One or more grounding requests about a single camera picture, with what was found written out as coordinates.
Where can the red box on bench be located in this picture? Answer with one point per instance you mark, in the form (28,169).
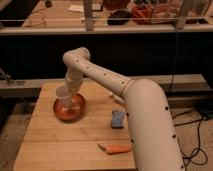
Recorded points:
(142,15)

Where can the reddish-brown ceramic bowl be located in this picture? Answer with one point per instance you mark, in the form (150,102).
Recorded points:
(72,113)

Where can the blue sponge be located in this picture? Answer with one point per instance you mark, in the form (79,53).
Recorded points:
(117,119)

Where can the white paper sheet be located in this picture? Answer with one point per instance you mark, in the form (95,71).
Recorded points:
(76,8)

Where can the wooden table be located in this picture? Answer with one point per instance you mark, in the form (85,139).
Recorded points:
(52,145)

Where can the translucent ceramic cup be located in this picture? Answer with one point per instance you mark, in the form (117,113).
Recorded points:
(64,96)

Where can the black object on bench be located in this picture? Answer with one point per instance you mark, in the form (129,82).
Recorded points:
(119,17)

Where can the orange carrot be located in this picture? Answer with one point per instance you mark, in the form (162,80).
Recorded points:
(115,149)

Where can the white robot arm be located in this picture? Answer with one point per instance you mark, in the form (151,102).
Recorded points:
(152,133)

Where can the metal frame post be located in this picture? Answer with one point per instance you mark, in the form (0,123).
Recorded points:
(88,14)

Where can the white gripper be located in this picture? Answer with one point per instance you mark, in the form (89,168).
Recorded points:
(73,82)

